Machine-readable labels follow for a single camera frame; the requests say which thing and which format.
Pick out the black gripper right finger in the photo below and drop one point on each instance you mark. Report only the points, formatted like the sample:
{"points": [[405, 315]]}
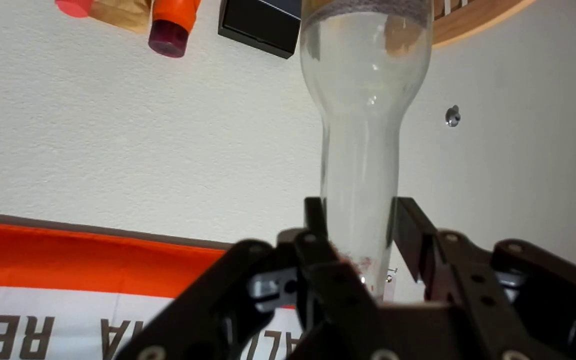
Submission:
{"points": [[515, 300]]}

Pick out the orange detergent bottle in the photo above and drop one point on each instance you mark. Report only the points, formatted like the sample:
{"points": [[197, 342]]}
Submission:
{"points": [[171, 31]]}

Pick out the small metal wall fitting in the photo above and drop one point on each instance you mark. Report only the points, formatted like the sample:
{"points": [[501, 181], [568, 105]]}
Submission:
{"points": [[452, 114]]}

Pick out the California Republic flag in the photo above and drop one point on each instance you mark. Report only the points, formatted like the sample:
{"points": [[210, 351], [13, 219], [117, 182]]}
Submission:
{"points": [[69, 267]]}

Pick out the clear glass bottle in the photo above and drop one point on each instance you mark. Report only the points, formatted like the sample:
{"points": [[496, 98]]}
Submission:
{"points": [[360, 100]]}

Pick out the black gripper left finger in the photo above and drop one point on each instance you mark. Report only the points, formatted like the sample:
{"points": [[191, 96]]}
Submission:
{"points": [[269, 306]]}

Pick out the brown paper bag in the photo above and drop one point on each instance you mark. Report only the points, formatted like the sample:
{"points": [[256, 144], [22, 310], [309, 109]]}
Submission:
{"points": [[125, 12]]}

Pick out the black box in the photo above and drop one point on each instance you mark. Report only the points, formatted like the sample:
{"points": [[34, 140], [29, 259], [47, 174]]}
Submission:
{"points": [[258, 27]]}

